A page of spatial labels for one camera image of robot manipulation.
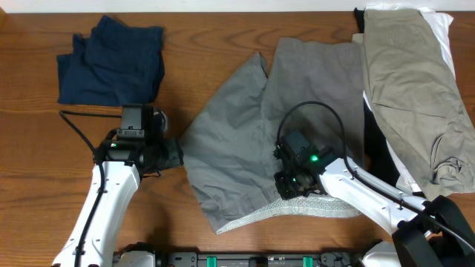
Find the navy blue folded shorts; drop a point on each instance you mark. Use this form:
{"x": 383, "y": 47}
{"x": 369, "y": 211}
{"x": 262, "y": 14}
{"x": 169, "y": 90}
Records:
{"x": 114, "y": 66}

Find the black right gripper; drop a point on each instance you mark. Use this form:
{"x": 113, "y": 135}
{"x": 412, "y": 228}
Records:
{"x": 284, "y": 192}

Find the black garment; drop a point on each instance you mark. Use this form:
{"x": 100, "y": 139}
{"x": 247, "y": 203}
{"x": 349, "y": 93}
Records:
{"x": 382, "y": 160}

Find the white garment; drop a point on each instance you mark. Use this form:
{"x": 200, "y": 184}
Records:
{"x": 439, "y": 23}

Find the grey shorts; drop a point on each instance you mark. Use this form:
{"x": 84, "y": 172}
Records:
{"x": 314, "y": 87}

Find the khaki beige shorts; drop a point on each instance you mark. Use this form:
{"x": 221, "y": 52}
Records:
{"x": 416, "y": 102}

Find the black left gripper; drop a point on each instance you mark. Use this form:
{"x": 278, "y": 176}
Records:
{"x": 176, "y": 153}

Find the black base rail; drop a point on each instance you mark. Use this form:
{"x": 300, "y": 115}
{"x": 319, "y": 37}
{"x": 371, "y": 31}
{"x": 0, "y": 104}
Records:
{"x": 237, "y": 259}

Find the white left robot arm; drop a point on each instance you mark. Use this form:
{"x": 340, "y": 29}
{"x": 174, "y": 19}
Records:
{"x": 119, "y": 169}

